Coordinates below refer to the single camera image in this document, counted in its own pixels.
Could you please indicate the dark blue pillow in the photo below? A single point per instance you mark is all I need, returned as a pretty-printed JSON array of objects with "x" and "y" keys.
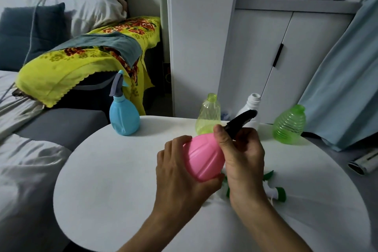
[{"x": 20, "y": 39}]

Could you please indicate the clear green spray head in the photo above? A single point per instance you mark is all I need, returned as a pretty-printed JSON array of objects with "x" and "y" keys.
[{"x": 226, "y": 192}]

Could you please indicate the person's right forearm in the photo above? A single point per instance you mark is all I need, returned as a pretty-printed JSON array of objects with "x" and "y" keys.
[{"x": 274, "y": 231}]

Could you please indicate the yellow floral cloth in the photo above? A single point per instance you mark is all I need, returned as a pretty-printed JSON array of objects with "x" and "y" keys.
[{"x": 59, "y": 71}]

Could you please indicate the white bed sheet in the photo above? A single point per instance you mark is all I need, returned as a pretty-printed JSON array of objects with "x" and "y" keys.
[{"x": 26, "y": 178}]

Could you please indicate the green ribbed bottle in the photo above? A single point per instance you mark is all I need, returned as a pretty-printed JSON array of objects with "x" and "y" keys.
[{"x": 289, "y": 127}]

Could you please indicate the grey seat cushion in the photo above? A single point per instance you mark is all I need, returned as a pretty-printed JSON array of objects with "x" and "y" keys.
[{"x": 59, "y": 126}]

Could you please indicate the yellow translucent bottle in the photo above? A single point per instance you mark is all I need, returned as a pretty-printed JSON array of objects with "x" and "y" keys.
[{"x": 208, "y": 116}]

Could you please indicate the person's left hand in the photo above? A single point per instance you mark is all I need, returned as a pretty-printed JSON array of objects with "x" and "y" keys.
[{"x": 174, "y": 186}]

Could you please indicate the grey-teal towel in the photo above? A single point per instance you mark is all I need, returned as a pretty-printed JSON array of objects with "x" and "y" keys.
[{"x": 115, "y": 43}]

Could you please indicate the white pillow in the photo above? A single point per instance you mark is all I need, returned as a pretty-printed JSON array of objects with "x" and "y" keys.
[{"x": 91, "y": 9}]

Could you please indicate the white plastic bottle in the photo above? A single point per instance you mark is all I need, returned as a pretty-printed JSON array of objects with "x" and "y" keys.
[{"x": 251, "y": 104}]

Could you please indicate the person's right hand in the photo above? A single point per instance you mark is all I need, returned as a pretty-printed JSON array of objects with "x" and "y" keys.
[{"x": 245, "y": 166}]

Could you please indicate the light blue curtain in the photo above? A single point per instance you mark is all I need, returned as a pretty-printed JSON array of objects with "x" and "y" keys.
[{"x": 345, "y": 89}]

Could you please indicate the person's left forearm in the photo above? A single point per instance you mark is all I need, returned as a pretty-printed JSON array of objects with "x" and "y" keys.
[{"x": 150, "y": 237}]

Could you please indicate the grey blue spray head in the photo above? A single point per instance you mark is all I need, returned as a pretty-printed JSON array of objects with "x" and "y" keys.
[{"x": 116, "y": 83}]

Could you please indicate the blue plastic bottle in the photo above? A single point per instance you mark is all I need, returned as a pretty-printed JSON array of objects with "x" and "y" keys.
[{"x": 124, "y": 119}]

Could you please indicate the black spray head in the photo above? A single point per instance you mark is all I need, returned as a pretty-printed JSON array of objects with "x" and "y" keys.
[{"x": 239, "y": 122}]

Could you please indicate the white green spray head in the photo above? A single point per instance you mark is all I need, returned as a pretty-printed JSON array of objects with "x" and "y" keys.
[{"x": 279, "y": 194}]

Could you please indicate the pink plastic bottle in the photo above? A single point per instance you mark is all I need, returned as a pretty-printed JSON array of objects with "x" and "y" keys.
[{"x": 203, "y": 157}]

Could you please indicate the white wardrobe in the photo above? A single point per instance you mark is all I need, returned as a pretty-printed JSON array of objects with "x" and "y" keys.
[{"x": 198, "y": 39}]

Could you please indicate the white grey lint roller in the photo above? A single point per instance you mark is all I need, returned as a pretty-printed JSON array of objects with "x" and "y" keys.
[{"x": 364, "y": 163}]

